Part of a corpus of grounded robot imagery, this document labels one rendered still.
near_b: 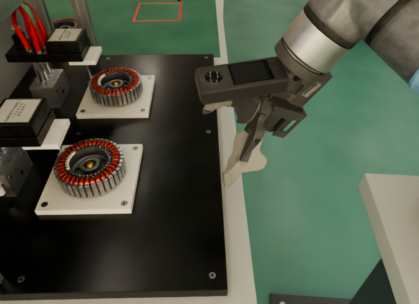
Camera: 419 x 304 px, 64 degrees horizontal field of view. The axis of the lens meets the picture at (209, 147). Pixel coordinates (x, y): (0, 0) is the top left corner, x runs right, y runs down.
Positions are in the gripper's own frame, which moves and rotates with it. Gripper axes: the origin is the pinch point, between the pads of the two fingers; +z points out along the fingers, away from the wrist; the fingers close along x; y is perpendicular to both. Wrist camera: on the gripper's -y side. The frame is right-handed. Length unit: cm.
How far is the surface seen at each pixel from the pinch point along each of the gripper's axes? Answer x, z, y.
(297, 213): 21, 55, 85
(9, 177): 3.2, 18.8, -26.0
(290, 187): 35, 56, 89
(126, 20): 72, 24, 2
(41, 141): 3.2, 8.5, -23.2
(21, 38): 30.1, 12.0, -27.4
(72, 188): -1.1, 13.7, -17.6
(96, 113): 20.3, 17.8, -12.0
